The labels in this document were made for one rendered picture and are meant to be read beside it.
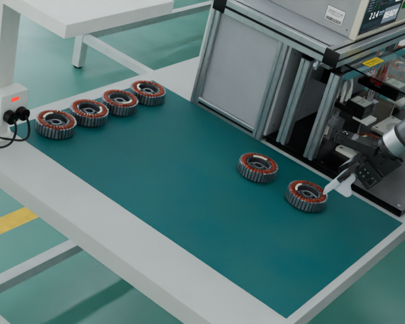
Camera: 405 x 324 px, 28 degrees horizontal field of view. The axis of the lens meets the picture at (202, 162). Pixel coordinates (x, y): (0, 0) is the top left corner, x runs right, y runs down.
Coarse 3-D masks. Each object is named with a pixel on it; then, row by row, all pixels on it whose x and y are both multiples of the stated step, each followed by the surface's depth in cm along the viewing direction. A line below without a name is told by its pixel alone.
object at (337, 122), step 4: (332, 120) 252; (336, 120) 253; (340, 120) 253; (344, 120) 254; (328, 124) 250; (332, 124) 250; (336, 124) 251; (340, 124) 253; (332, 128) 250; (336, 128) 252; (340, 128) 255; (328, 132) 251; (332, 132) 252; (324, 136) 253; (328, 136) 252; (332, 136) 253
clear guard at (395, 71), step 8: (368, 56) 238; (376, 56) 240; (384, 56) 241; (392, 56) 243; (352, 64) 230; (360, 64) 231; (384, 64) 235; (392, 64) 237; (400, 64) 238; (360, 72) 227; (368, 72) 227; (376, 72) 229; (384, 72) 230; (392, 72) 231; (400, 72) 233; (376, 80) 224; (384, 80) 225; (392, 80) 226; (400, 80) 227; (392, 88) 222; (400, 88) 222
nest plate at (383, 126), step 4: (392, 116) 275; (384, 120) 271; (388, 120) 272; (392, 120) 272; (396, 120) 273; (400, 120) 274; (376, 124) 267; (380, 124) 267; (384, 124) 268; (388, 124) 269; (392, 124) 270; (396, 124) 270; (372, 128) 265; (376, 128) 264; (380, 128) 265; (384, 128) 266; (388, 128) 266; (380, 132) 263; (384, 132) 263
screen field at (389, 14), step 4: (396, 4) 244; (388, 8) 241; (392, 8) 243; (396, 8) 246; (384, 12) 240; (388, 12) 242; (392, 12) 245; (396, 12) 247; (384, 16) 241; (388, 16) 244; (392, 16) 246; (384, 20) 243; (388, 20) 245
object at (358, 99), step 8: (360, 96) 248; (336, 104) 247; (344, 104) 246; (352, 104) 244; (360, 104) 243; (368, 104) 244; (336, 112) 252; (352, 112) 244; (360, 112) 243; (368, 112) 245; (360, 120) 244; (368, 120) 244
